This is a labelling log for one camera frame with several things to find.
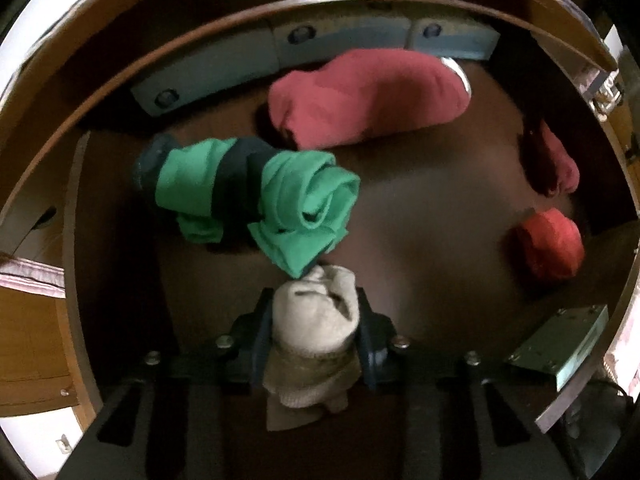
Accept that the green underwear with dark band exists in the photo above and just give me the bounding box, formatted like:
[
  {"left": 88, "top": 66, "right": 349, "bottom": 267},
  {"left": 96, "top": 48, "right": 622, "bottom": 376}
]
[{"left": 134, "top": 134, "right": 362, "bottom": 278}]

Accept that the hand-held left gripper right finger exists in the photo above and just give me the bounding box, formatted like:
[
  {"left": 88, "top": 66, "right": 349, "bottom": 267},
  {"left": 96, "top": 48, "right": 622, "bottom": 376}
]
[{"left": 352, "top": 287, "right": 566, "bottom": 480}]

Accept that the red underwear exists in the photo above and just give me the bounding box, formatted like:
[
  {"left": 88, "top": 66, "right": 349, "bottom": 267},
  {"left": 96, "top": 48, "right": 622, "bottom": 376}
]
[{"left": 510, "top": 208, "right": 585, "bottom": 281}]

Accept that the dark pink underwear white waistband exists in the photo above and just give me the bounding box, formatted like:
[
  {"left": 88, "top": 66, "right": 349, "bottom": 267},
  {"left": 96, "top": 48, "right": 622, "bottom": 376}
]
[{"left": 267, "top": 49, "right": 473, "bottom": 150}]

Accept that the small maroon underwear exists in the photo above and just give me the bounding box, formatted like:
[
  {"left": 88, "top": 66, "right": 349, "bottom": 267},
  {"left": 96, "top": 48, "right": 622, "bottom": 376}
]
[{"left": 522, "top": 120, "right": 581, "bottom": 198}]

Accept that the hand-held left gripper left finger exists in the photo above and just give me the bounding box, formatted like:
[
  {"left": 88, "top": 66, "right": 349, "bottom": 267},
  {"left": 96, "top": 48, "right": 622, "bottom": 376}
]
[{"left": 60, "top": 287, "right": 273, "bottom": 480}]

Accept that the beige underwear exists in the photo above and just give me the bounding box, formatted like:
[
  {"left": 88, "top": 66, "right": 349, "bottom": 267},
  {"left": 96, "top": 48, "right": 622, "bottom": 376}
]
[{"left": 261, "top": 262, "right": 363, "bottom": 433}]

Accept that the grey-blue flat packet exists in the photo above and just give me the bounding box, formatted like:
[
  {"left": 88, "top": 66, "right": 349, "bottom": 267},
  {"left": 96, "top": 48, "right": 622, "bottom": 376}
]
[{"left": 407, "top": 17, "right": 501, "bottom": 61}]

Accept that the brown wooden door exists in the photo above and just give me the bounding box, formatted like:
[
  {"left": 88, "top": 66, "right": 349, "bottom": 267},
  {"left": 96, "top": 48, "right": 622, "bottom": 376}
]
[{"left": 0, "top": 287, "right": 81, "bottom": 418}]

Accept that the metal drawer lock bracket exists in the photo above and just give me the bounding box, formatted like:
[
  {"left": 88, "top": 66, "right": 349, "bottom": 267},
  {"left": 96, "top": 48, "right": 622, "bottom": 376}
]
[{"left": 507, "top": 304, "right": 610, "bottom": 392}]

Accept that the pink striped cloth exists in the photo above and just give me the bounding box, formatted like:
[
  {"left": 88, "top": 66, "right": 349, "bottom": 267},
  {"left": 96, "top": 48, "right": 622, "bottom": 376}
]
[{"left": 0, "top": 255, "right": 67, "bottom": 301}]

